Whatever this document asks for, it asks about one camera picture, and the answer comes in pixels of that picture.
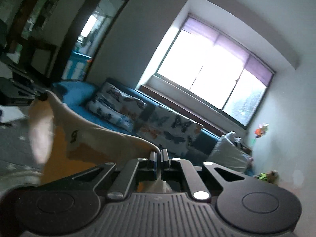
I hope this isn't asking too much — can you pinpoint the cream white sweatshirt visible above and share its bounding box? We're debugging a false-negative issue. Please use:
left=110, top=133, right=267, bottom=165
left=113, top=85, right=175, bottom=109
left=28, top=91, right=160, bottom=184

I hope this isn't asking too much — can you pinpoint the right butterfly print cushion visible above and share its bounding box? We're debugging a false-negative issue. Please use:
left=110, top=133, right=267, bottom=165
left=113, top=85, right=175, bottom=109
left=137, top=105, right=204, bottom=157

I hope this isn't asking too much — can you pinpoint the butterfly print cushion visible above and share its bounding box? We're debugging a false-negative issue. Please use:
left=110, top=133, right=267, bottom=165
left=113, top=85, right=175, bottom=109
left=86, top=82, right=147, bottom=132
left=137, top=105, right=204, bottom=157

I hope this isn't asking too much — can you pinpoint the grey plain pillow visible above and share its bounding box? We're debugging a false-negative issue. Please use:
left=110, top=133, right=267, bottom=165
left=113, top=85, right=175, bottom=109
left=206, top=131, right=252, bottom=173

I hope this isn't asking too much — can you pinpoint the dark wooden cabinet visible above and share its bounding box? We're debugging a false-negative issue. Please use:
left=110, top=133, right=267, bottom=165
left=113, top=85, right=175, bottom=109
left=1, top=0, right=60, bottom=79

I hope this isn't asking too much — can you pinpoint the blue cabinet in doorway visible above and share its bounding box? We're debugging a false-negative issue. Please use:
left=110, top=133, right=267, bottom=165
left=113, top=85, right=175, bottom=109
left=62, top=51, right=92, bottom=81

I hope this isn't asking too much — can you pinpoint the left butterfly print cushion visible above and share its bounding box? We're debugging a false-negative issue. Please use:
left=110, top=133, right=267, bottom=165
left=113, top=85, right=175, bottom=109
left=86, top=82, right=147, bottom=132

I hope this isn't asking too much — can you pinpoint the blue sofa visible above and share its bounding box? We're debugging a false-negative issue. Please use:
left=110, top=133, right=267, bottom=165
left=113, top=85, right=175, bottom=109
left=51, top=77, right=255, bottom=176

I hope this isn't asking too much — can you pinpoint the grey quilted star table cover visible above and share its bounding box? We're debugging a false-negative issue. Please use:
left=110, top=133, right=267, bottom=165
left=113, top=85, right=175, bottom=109
left=1, top=106, right=42, bottom=196

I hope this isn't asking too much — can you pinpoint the colourful pinwheel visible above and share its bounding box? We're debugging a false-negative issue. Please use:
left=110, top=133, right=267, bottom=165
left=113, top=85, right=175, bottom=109
left=251, top=124, right=269, bottom=147

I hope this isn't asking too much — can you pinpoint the teddy bear toy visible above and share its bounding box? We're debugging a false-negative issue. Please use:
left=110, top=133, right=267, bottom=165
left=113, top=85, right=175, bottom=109
left=253, top=170, right=278, bottom=184

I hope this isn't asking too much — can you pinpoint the window with green frame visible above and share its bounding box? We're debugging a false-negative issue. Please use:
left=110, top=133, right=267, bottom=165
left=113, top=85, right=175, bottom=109
left=141, top=15, right=275, bottom=130

